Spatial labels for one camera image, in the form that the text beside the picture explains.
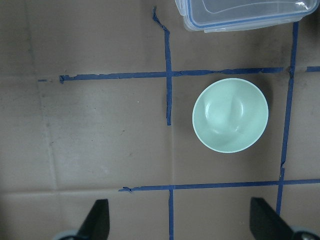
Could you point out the clear plastic food container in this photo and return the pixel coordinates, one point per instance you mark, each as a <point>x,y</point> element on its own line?
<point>212,16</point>

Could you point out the green bowl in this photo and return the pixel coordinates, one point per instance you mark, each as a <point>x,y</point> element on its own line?
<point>230,115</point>

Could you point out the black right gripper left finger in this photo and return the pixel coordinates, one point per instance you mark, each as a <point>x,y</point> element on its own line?
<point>96,225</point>

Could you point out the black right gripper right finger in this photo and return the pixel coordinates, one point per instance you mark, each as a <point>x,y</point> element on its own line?
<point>266,224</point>

